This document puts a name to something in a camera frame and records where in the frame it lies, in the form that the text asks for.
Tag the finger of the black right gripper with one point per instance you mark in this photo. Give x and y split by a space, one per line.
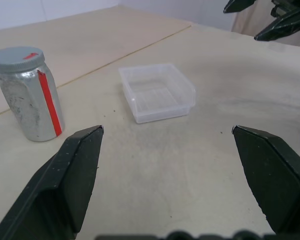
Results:
237 5
285 27

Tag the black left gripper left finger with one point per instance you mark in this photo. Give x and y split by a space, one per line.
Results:
57 190

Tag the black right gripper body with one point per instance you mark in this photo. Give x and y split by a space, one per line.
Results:
287 6

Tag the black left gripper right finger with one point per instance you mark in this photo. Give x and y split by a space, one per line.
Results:
280 182

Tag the small white ridged disc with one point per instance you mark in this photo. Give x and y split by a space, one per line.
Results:
15 58

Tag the silver jar with red stripe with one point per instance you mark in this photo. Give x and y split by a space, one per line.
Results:
27 105

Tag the clear plastic container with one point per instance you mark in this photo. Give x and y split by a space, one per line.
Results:
155 95

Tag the beige panel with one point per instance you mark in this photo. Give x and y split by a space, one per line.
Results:
255 22

